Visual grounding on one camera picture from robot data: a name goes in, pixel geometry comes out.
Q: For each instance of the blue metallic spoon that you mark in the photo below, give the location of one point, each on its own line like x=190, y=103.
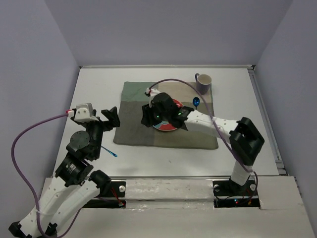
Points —
x=196, y=102

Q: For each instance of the purple mug cream inside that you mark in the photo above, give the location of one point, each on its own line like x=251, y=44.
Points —
x=203, y=83

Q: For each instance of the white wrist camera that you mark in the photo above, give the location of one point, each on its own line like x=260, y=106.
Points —
x=82, y=113
x=151, y=92

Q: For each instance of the red floral plate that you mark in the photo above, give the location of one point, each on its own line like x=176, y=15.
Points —
x=166, y=126

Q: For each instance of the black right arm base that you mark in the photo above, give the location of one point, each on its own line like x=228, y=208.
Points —
x=227, y=195

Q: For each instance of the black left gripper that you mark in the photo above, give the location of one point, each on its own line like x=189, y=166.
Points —
x=112, y=114

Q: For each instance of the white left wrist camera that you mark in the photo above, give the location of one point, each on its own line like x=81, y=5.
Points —
x=82, y=113

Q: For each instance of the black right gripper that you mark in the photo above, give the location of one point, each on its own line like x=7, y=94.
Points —
x=147, y=118

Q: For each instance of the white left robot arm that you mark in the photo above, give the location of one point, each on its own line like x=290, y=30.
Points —
x=75, y=182

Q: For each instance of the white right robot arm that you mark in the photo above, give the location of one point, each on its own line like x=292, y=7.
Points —
x=242, y=137

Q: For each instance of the blue metallic fork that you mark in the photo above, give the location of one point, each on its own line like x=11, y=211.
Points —
x=112, y=153

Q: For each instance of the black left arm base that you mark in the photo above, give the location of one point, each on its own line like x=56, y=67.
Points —
x=111, y=194

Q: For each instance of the green beige patchwork cloth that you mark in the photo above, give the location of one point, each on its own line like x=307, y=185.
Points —
x=131, y=132

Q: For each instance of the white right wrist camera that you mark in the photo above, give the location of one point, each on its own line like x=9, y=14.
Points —
x=151, y=92

